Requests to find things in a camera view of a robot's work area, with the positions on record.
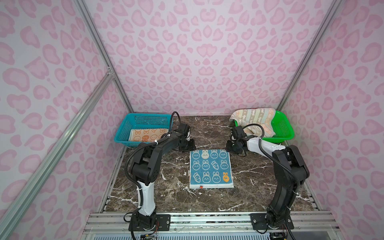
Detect blue patterned towel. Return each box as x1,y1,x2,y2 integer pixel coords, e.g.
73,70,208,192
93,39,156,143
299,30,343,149
190,150,234,189

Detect orange bear pattern towel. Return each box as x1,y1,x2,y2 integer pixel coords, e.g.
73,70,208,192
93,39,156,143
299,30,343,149
129,129,168,143

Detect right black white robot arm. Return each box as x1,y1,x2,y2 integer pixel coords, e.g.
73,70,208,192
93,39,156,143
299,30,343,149
226,136,310,229

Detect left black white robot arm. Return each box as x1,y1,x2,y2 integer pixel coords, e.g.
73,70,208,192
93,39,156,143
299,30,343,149
124,123,196,228

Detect pale pink patterned towel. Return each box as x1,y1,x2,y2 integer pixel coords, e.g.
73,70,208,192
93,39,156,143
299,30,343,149
230,108,276,138

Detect green plastic basket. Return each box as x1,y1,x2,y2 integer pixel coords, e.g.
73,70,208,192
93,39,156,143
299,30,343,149
233,111,295,144

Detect teal plastic basket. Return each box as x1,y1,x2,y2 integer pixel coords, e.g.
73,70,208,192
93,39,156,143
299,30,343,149
114,113,171,148

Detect left diagonal aluminium strut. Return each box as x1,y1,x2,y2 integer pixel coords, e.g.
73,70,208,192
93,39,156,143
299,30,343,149
1,73,115,240

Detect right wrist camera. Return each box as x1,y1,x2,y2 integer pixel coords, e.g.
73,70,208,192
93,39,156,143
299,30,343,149
230,126,247,142

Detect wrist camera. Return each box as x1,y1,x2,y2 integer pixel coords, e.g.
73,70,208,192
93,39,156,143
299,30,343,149
176,123,191,139
230,126,247,142

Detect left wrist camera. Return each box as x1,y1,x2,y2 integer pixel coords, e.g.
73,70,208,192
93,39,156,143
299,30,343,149
176,123,191,139

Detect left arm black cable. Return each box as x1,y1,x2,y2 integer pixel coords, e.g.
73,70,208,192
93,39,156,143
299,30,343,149
122,110,182,240

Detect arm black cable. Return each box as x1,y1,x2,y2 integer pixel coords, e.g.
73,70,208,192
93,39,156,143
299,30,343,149
241,122,301,240
122,110,182,240

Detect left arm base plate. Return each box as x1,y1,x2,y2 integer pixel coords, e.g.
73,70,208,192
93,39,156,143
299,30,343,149
129,213,171,232

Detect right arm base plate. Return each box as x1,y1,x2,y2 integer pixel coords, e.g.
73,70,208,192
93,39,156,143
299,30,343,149
250,212,295,232

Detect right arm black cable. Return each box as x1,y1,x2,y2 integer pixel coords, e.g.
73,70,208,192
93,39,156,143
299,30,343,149
241,122,301,240

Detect right rear aluminium post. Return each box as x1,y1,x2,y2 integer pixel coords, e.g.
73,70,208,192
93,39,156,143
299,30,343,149
277,0,345,112

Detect aluminium post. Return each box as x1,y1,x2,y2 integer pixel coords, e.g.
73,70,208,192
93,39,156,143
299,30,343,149
277,0,345,112
74,0,135,113

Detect aluminium front rail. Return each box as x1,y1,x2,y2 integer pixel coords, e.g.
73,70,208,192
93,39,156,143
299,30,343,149
81,211,344,240

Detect left rear aluminium post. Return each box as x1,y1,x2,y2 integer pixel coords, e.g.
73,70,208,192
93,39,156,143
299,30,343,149
74,0,135,113

